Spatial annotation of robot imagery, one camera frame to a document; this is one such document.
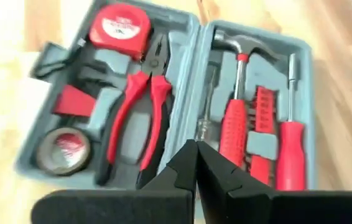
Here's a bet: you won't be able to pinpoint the red tape measure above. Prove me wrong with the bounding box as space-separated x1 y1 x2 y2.
88 2 152 62

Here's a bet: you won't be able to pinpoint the grey plastic tool case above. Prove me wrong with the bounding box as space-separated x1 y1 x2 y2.
14 0 317 191

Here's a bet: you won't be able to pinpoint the red-handled claw hammer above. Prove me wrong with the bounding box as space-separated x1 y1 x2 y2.
211 29 282 169

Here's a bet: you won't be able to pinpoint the red-handled screwdriver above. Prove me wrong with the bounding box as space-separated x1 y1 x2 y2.
274 52 308 191

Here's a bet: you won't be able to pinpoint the red-handled pliers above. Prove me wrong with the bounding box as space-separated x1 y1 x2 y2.
94 32 174 190

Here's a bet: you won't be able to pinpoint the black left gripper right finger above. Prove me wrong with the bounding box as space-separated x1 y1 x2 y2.
196 141 352 224

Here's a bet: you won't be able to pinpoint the clear tester screwdriver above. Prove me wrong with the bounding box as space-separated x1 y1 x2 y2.
193 67 220 143

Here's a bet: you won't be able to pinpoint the red bit holder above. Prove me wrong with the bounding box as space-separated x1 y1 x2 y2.
252 85 279 133

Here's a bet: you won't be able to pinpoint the hex key set red holder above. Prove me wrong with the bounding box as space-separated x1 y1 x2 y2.
31 42 98 119

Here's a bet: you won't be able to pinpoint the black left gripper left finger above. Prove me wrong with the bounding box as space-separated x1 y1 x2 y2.
31 139 199 224

